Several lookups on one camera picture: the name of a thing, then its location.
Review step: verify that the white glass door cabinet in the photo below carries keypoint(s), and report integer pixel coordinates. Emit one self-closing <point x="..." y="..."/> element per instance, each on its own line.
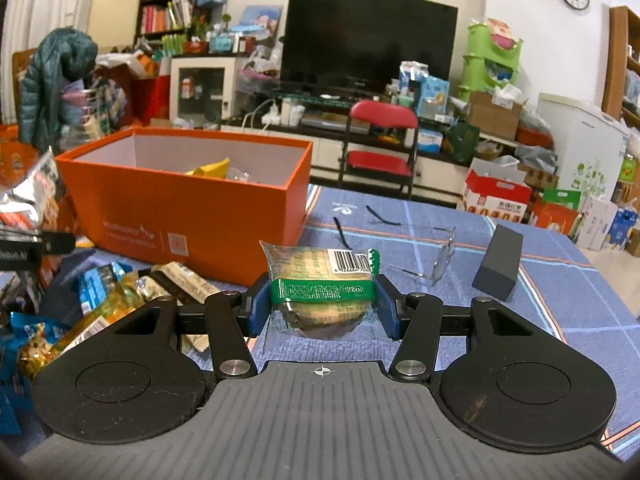
<point x="202" y="89"/>

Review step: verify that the dark bookshelf with books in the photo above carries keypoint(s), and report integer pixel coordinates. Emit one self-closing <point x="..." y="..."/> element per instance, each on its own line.
<point x="172" y="27"/>

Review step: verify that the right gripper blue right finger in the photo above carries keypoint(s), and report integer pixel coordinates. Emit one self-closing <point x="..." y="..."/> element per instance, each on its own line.
<point x="387" y="301"/>

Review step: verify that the blue snack bag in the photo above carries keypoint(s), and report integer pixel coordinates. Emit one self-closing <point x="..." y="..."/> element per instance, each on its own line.
<point x="15" y="384"/>

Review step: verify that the orange paper bag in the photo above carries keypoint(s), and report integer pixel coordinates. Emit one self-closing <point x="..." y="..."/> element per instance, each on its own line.
<point x="16" y="158"/>

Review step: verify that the black television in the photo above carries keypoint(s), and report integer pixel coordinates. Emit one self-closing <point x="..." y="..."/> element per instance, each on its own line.
<point x="361" y="43"/>

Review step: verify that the standing air conditioner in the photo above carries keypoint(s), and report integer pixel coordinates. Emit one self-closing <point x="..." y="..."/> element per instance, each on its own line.
<point x="112" y="23"/>

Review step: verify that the yellow orange snack packet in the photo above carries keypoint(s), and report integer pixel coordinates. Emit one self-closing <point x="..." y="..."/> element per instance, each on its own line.
<point x="132" y="292"/>

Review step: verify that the teal puffer jacket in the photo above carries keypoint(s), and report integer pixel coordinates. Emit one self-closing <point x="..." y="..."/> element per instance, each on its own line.
<point x="65" y="54"/>

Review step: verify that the beige black snack bar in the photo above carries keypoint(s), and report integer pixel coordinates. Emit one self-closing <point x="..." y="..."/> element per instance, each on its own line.
<point x="183" y="283"/>

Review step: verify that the eyeglasses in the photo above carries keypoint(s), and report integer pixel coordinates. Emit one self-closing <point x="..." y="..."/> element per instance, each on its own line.
<point x="423" y="252"/>

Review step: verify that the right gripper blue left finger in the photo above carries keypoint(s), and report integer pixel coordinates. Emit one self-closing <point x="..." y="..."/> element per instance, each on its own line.
<point x="256" y="306"/>

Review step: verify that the white yellow chip bag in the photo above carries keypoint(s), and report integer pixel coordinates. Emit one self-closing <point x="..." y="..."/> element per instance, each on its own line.
<point x="32" y="205"/>

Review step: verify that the blue cookie packet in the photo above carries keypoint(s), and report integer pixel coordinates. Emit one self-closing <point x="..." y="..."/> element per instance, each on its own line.
<point x="94" y="285"/>

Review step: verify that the red white carton box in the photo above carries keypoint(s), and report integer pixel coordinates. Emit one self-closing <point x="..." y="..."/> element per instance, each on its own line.
<point x="495" y="198"/>

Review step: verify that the red folding chair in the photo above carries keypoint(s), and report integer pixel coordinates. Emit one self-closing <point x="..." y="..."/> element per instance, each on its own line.
<point x="391" y="145"/>

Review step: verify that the white small fridge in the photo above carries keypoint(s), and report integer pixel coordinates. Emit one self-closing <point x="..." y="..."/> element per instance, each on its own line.
<point x="590" y="145"/>

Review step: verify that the wooden bookshelf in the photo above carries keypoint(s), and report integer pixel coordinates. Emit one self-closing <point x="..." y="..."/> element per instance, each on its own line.
<point x="623" y="42"/>

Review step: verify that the black rectangular block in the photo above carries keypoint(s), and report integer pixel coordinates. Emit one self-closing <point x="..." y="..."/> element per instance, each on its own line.
<point x="498" y="271"/>

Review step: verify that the green stacked storage bins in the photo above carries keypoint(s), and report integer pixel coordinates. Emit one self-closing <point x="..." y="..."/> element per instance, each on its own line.
<point x="491" y="59"/>

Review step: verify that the orange cardboard box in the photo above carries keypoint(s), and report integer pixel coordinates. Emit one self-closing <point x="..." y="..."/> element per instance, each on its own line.
<point x="208" y="199"/>

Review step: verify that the green banded bun packet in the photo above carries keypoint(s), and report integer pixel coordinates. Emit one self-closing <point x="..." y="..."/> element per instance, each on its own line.
<point x="320" y="293"/>

